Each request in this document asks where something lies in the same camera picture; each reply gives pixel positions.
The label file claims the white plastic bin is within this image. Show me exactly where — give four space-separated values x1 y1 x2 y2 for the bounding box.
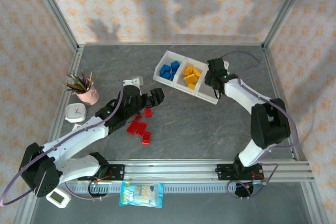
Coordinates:
152 50 188 88
196 62 224 105
175 56 209 95

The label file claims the pink pencil cup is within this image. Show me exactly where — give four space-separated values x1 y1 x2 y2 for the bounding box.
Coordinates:
77 87 100 106

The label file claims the white square alarm clock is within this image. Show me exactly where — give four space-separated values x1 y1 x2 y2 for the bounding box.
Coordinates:
64 102 88 123

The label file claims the blue snack bag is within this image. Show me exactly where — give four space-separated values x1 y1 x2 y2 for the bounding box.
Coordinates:
118 181 164 208

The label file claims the white digital timer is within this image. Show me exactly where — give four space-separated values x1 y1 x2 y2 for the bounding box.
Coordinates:
46 188 72 209

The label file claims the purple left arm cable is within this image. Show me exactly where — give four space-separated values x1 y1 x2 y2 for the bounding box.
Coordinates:
0 82 124 208

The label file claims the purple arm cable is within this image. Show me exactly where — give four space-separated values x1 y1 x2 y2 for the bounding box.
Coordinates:
222 51 299 183
0 82 124 208

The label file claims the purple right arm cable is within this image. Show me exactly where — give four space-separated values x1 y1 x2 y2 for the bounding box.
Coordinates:
222 51 299 183

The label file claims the aluminium table edge rail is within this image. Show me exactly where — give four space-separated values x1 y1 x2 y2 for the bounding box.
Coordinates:
262 45 326 224
13 45 85 224

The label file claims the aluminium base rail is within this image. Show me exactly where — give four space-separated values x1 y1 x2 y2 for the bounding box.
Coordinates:
104 158 315 183

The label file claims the aluminium frame post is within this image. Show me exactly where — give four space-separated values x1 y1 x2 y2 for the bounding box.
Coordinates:
262 0 313 49
27 0 81 53

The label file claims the grey slotted cable duct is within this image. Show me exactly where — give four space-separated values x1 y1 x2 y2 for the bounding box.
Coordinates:
64 183 263 194

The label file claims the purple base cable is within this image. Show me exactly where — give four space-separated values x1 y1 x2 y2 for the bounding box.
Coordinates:
226 179 266 199
64 180 108 201

